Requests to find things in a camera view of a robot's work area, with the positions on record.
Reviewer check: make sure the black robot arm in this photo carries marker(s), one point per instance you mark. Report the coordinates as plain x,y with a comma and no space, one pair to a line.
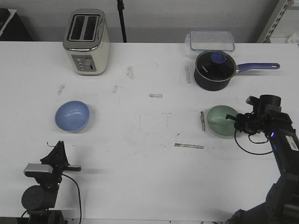
39,200
282,201

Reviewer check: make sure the black tripod pole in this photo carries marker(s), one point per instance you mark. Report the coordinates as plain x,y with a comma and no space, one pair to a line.
120,8

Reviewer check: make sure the green bowl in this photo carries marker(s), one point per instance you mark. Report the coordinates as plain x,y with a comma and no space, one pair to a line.
217,122

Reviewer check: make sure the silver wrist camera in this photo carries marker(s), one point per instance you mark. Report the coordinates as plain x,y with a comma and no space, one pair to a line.
251,100
34,170

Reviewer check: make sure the dark blue saucepan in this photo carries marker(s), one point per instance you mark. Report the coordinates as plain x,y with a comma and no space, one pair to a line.
219,85

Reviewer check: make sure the glass pot lid blue knob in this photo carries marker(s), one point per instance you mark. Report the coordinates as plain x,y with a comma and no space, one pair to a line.
215,65

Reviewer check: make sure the blue bowl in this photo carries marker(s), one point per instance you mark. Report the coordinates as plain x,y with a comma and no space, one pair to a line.
72,116

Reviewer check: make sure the white slotted shelving rack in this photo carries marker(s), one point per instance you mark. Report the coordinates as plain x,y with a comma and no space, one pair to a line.
282,23

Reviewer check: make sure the silver two-slot toaster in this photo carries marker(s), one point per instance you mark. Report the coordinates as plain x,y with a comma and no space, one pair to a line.
86,41

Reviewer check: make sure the white crumpled object on shelf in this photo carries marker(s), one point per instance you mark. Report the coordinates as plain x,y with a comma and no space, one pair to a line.
294,38

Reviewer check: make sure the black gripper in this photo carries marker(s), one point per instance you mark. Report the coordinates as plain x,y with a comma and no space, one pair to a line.
53,177
253,122

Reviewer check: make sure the clear plastic food container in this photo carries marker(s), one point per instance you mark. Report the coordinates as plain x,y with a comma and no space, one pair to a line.
201,40

